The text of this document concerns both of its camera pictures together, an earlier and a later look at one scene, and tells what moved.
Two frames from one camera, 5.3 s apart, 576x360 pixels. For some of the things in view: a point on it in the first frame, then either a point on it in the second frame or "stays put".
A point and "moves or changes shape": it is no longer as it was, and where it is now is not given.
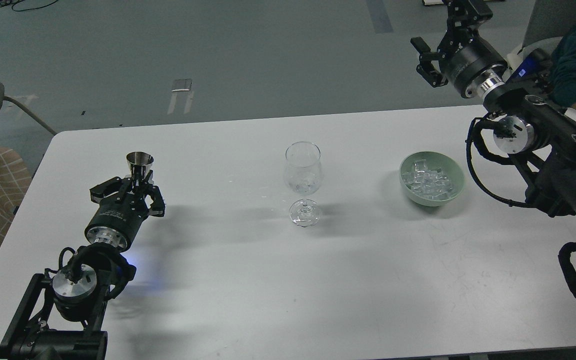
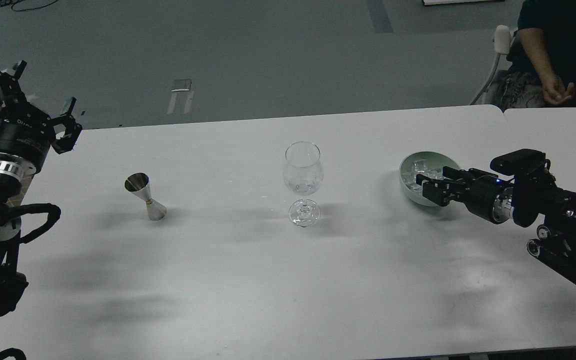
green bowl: [431, 179] stays put
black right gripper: [475, 68] → [488, 197]
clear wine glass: [303, 172] stays put
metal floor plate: [181, 85] stays put
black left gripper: [117, 217] → [24, 133]
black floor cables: [1, 3] stays put
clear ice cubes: [428, 184] stays put
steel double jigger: [139, 163] moves or changes shape
